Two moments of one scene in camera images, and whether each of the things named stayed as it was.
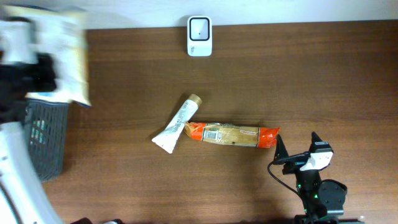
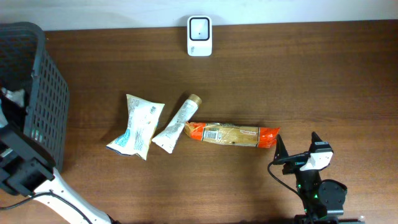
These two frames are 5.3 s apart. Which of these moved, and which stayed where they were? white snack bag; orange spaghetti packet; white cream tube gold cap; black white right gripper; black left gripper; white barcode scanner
Moved: black left gripper; white snack bag
Stayed: white barcode scanner; white cream tube gold cap; orange spaghetti packet; black white right gripper
